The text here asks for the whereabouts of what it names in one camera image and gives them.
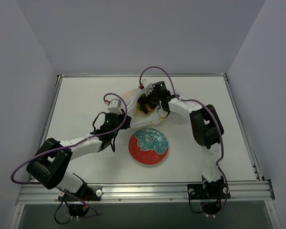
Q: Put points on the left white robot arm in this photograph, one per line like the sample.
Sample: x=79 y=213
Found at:
x=53 y=157

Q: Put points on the yellow fake mango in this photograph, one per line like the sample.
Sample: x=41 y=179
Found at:
x=145 y=108

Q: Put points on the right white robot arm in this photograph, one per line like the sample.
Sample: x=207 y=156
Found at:
x=205 y=124

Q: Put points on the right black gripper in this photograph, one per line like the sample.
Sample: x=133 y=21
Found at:
x=144 y=102

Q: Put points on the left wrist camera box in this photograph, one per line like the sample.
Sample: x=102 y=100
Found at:
x=114 y=106

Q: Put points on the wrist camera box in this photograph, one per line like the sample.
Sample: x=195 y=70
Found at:
x=146 y=86
x=114 y=106

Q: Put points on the red and teal plate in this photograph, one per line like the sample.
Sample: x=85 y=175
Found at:
x=148 y=146

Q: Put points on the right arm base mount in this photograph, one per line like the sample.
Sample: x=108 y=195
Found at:
x=212 y=197

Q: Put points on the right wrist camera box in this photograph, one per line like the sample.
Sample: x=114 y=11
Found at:
x=146 y=86

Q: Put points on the aluminium front rail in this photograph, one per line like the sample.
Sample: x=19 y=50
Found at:
x=149 y=193

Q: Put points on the white plastic bag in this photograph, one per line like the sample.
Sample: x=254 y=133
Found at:
x=139 y=119

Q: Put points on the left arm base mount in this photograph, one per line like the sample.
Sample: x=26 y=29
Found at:
x=78 y=203

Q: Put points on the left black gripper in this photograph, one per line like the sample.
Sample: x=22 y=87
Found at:
x=125 y=119

